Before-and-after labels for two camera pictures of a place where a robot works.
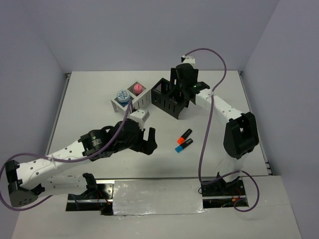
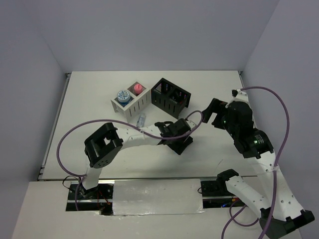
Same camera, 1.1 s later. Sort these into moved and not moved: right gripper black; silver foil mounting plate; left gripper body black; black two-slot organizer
Moved: left gripper body black; right gripper black
Not moved: black two-slot organizer; silver foil mounting plate
